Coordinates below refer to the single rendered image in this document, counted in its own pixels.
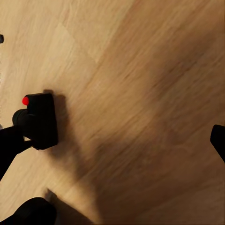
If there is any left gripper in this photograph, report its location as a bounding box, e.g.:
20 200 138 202
17 140 37 154

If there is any digital camera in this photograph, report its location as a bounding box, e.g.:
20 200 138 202
12 93 58 150

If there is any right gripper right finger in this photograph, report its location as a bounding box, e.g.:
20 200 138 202
210 124 225 162

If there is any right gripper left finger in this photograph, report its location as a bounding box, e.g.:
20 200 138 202
0 125 24 180

